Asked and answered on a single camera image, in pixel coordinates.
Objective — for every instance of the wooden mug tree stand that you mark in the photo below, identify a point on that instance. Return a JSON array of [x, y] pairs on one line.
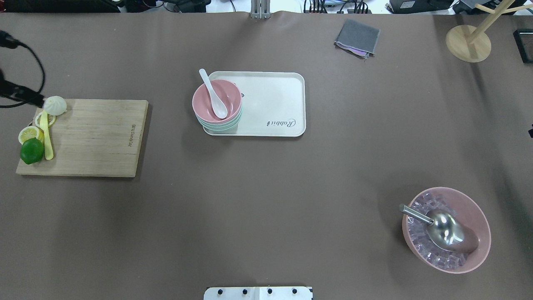
[[470, 43]]

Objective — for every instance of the large pink ice bowl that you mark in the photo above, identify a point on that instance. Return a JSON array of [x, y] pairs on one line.
[[466, 211]]

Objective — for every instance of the bamboo cutting board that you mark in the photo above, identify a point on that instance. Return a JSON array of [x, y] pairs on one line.
[[94, 137]]

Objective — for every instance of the small pink bowl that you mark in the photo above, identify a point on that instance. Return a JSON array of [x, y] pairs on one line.
[[227, 91]]

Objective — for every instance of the lemon slice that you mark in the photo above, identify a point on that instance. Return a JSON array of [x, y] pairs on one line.
[[50, 119]]

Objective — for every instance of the green lime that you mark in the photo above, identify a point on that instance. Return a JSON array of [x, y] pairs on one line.
[[32, 151]]

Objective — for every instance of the metal ice scoop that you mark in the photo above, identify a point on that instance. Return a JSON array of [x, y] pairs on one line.
[[444, 230]]

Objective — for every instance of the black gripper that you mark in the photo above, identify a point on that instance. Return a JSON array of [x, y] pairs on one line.
[[16, 92]]

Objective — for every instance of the yellow plastic knife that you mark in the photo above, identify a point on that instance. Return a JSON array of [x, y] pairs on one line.
[[48, 149]]

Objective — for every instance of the white ceramic spoon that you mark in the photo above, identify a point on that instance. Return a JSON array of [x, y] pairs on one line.
[[218, 106]]

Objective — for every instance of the lemon half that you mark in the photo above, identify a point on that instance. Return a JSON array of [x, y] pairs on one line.
[[30, 132]]

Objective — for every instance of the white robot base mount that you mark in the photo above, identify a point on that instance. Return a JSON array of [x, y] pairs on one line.
[[259, 293]]

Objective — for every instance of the grey folded cloth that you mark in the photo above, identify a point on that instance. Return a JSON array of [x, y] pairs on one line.
[[358, 38]]

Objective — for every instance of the cream rabbit tray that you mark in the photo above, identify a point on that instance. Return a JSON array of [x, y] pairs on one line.
[[273, 104]]

